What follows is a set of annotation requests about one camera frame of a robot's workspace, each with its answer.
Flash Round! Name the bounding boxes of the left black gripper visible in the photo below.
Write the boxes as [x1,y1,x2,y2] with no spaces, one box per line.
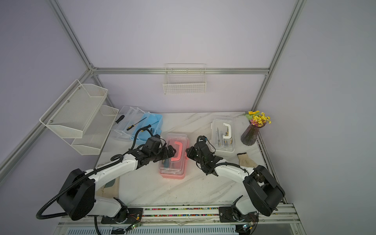
[151,145,176,164]

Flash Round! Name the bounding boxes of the white clear toolbox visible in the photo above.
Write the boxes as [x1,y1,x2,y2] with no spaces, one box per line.
[210,117,236,153]

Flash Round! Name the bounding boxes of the pink clear toolbox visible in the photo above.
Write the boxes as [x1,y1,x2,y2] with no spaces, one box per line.
[159,133,190,180]

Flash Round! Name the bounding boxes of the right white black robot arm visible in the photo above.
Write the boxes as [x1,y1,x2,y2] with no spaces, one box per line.
[186,136,286,218]

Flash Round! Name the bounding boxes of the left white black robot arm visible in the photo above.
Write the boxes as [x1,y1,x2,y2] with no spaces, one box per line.
[57,135,176,223]

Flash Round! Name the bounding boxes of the blue clear toolbox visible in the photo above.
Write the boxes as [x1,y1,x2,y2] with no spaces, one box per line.
[111,106,163,142]

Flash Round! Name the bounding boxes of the yellow black thin screwdriver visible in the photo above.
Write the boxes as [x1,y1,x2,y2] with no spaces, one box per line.
[126,117,146,131]

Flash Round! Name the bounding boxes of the beige work glove right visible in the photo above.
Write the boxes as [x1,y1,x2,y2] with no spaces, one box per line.
[237,152,258,168]

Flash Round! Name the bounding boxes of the purple glass vase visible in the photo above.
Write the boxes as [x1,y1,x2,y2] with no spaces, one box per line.
[240,124,260,146]

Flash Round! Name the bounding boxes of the lower white mesh shelf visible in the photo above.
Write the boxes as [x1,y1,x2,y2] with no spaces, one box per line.
[71,105,118,155]

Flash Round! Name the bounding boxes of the white mesh shelf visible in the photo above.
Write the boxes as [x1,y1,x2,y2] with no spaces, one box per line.
[39,80,108,139]
[71,105,118,155]

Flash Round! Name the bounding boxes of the yellow artificial flowers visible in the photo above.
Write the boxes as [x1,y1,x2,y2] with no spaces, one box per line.
[245,111,271,128]

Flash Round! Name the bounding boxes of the upper white mesh shelf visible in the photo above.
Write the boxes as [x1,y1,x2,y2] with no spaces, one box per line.
[39,80,108,139]

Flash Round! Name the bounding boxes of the black corrugated cable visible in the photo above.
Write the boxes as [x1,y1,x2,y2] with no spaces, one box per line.
[36,124,153,220]

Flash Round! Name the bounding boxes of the black handle screwdriver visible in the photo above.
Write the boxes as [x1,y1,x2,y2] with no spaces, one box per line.
[115,115,125,123]

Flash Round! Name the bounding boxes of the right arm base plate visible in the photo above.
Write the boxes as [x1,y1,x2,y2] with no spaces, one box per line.
[218,207,259,223]

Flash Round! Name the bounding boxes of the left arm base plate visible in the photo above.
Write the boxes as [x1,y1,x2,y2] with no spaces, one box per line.
[101,208,144,224]

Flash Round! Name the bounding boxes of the white wire wall basket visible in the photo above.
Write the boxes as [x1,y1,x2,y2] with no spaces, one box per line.
[163,63,207,95]

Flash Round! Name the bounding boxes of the aluminium frame rail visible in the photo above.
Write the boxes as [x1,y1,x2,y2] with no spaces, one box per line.
[93,68,270,75]

